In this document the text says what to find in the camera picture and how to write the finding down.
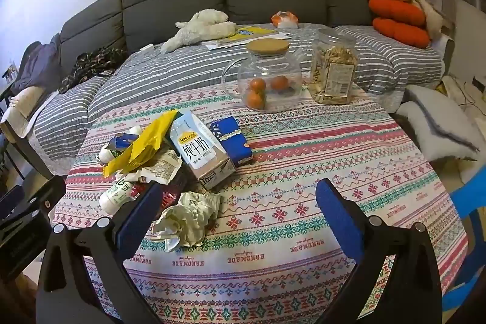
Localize clear plastic snack jar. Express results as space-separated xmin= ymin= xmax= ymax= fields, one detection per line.
xmin=307 ymin=27 xmax=359 ymax=105

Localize small white bottle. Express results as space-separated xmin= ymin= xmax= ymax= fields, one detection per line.
xmin=99 ymin=127 xmax=145 ymax=167

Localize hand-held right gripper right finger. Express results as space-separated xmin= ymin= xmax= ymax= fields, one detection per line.
xmin=315 ymin=178 xmax=444 ymax=324

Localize blue plastic stool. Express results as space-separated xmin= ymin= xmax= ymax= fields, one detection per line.
xmin=442 ymin=174 xmax=486 ymax=313

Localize white wrapper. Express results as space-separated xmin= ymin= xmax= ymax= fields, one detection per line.
xmin=125 ymin=149 xmax=183 ymax=185

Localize white plush dog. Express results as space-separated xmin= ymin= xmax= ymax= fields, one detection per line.
xmin=160 ymin=9 xmax=238 ymax=54

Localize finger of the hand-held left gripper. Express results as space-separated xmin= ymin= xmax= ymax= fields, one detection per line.
xmin=0 ymin=175 xmax=67 ymax=230

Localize yellow wrapper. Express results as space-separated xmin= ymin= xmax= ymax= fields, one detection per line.
xmin=102 ymin=111 xmax=180 ymax=177

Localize grey striped blanket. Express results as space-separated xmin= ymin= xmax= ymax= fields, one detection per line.
xmin=32 ymin=22 xmax=447 ymax=161

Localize milk carton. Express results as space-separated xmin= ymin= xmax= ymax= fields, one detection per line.
xmin=169 ymin=111 xmax=236 ymax=191

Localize glass jar with wooden lid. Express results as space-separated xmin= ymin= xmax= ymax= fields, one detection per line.
xmin=221 ymin=39 xmax=304 ymax=113

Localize orange pillow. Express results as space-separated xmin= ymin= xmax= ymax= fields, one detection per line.
xmin=368 ymin=0 xmax=426 ymax=26
xmin=372 ymin=17 xmax=431 ymax=48

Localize yellow booklet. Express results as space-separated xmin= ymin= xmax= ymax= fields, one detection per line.
xmin=216 ymin=26 xmax=278 ymax=46

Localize paper tissue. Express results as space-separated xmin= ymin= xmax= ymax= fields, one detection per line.
xmin=152 ymin=192 xmax=221 ymax=252

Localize patterned tablecloth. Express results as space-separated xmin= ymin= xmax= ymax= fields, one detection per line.
xmin=51 ymin=81 xmax=469 ymax=324

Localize blue box with lace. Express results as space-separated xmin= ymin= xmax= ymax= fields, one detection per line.
xmin=209 ymin=116 xmax=254 ymax=168

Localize red wrapper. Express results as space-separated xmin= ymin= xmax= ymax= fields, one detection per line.
xmin=131 ymin=172 xmax=188 ymax=211

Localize plaid shirt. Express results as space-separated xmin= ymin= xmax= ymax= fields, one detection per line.
xmin=59 ymin=47 xmax=128 ymax=94

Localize beige towel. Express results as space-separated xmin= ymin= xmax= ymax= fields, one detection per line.
xmin=0 ymin=85 xmax=48 ymax=137

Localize purple jacket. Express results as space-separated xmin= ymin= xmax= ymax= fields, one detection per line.
xmin=11 ymin=32 xmax=63 ymax=95

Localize grey cushion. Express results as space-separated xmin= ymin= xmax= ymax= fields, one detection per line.
xmin=395 ymin=85 xmax=481 ymax=161

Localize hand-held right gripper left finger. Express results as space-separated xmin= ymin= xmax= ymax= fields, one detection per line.
xmin=36 ymin=182 xmax=168 ymax=324

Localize white green bottle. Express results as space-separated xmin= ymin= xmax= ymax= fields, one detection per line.
xmin=99 ymin=178 xmax=135 ymax=215

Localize orange plastic bag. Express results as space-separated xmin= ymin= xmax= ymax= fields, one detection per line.
xmin=271 ymin=10 xmax=300 ymax=29

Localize white paper sheets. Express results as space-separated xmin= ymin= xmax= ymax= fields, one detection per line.
xmin=206 ymin=30 xmax=291 ymax=51

